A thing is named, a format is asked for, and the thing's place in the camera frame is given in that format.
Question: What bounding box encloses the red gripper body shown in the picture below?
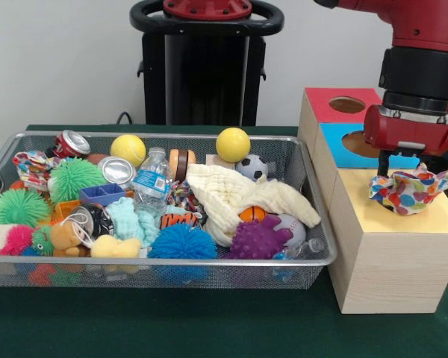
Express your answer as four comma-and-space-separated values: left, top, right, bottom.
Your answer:
363, 104, 448, 157

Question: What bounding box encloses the wooden box with three holes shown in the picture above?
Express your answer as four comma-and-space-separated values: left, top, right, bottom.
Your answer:
297, 87, 448, 315

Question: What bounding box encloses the silver drink can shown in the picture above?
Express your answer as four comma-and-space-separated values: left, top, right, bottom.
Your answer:
96, 155, 138, 191

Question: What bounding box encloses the red drink can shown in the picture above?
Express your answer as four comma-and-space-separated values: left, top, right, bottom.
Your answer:
54, 129, 92, 158

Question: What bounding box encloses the clear mesh bin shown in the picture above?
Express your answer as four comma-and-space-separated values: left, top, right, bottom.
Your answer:
0, 130, 338, 291

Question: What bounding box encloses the cream waffle cloth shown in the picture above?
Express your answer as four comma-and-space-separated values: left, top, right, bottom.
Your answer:
186, 163, 322, 248

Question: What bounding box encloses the green spiky ball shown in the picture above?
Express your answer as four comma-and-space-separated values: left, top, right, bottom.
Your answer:
47, 157, 109, 205
0, 188, 52, 228

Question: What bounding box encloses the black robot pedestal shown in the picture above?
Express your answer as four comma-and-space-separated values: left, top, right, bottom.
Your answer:
129, 0, 284, 127

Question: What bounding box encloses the brown striped wooden burger toy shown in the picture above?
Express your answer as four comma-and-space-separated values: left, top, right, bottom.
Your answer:
168, 148, 197, 180

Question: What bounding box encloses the yellow tennis-seam ball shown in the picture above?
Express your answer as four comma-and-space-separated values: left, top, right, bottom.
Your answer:
110, 134, 147, 168

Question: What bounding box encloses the small soccer ball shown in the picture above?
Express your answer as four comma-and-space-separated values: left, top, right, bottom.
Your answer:
234, 154, 270, 183

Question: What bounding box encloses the dark green tablecloth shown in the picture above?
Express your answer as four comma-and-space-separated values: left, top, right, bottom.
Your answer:
0, 124, 448, 358

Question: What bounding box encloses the multicoloured patterned cloth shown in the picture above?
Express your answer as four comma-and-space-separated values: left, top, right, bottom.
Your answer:
368, 162, 448, 217

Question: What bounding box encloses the purple spiky toy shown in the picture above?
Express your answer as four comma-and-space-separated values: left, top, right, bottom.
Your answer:
223, 214, 294, 261

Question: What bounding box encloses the blue spiky ball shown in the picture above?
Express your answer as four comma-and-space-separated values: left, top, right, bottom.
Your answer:
147, 222, 218, 260

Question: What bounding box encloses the smooth yellow ball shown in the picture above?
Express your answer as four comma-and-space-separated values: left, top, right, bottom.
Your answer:
215, 127, 252, 163

